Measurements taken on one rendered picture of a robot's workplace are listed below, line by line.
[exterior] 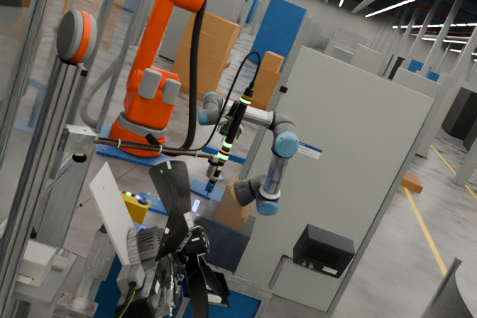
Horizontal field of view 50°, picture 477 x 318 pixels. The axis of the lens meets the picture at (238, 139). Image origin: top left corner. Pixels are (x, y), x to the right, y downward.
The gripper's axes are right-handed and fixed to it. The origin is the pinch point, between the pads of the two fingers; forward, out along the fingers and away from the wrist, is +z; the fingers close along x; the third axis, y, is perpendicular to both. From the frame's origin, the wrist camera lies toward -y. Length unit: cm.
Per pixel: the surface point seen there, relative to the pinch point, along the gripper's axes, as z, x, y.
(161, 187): 13.4, 18.0, 30.9
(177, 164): 2.0, 15.5, 23.3
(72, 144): 47, 49, 13
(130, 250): 26, 20, 55
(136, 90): -362, 88, 89
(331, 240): -27, -70, 43
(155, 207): -247, 21, 162
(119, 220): 21, 29, 47
